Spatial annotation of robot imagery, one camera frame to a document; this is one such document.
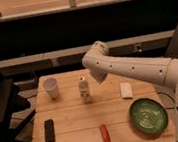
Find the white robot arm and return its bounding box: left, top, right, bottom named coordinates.
left=82, top=41, right=178, bottom=142

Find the clear plastic bottle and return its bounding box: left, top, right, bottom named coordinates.
left=78, top=77, right=91, bottom=103

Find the white sponge block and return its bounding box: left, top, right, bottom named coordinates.
left=120, top=82, right=133, bottom=99

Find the white paper cup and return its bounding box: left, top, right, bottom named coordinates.
left=43, top=77, right=60, bottom=99

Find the red chili pepper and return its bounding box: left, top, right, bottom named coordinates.
left=99, top=124, right=111, bottom=142

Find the green round bowl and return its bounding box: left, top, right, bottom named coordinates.
left=129, top=98, right=169, bottom=136

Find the black rectangular block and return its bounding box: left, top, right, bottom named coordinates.
left=44, top=119, right=56, bottom=142

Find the black cable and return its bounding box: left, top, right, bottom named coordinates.
left=157, top=89, right=178, bottom=114

